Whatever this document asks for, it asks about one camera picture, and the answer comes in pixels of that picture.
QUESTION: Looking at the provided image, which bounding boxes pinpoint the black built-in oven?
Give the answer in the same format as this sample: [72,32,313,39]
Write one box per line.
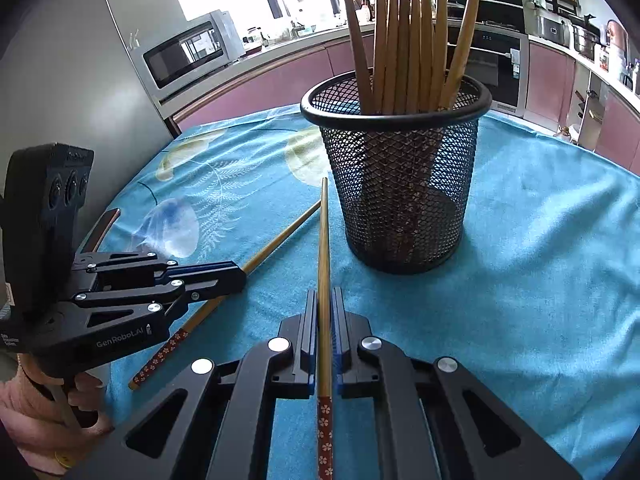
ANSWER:
[446,20,531,113]

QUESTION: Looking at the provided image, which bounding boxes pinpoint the person's left forearm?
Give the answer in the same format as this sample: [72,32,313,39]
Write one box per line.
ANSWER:
[0,352,71,476]

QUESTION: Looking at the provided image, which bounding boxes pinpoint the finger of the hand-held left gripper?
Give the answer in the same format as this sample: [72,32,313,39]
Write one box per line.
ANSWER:
[74,251,237,282]
[74,268,247,308]

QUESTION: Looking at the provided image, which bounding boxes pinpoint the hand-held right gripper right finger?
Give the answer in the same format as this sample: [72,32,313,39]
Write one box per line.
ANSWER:
[332,286,585,480]

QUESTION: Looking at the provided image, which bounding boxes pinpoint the blue floral tablecloth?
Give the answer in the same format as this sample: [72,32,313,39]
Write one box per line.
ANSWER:
[102,105,640,480]

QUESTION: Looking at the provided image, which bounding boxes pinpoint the single chopstick red floral end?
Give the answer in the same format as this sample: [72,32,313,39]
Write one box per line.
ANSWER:
[316,176,335,480]
[128,200,322,391]

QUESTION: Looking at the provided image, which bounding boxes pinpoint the wooden chair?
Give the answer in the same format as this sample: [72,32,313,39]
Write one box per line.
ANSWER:
[80,207,122,256]

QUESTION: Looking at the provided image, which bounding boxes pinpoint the bunch of wooden chopsticks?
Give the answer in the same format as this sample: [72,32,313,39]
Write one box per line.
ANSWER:
[336,0,483,266]

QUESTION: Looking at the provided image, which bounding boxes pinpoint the black mesh utensil holder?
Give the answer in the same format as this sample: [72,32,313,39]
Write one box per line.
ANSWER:
[300,71,493,276]

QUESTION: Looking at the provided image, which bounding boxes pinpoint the pink kitchen cabinets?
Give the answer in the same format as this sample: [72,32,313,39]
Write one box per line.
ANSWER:
[165,35,640,176]

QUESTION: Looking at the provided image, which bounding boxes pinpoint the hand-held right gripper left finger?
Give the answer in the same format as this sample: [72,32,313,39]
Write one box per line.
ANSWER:
[64,289,319,480]

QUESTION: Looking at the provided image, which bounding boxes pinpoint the steel cooking pot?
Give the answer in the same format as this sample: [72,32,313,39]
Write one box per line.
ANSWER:
[571,24,600,57]

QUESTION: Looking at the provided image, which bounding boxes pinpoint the silver refrigerator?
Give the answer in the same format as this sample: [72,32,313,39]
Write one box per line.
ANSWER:
[0,0,182,221]

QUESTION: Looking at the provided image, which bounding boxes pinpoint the person's left hand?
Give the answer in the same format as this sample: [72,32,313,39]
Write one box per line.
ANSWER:
[66,368,115,437]

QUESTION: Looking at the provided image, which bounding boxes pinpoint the silver microwave oven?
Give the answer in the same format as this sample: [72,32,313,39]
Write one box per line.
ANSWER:
[142,10,246,103]

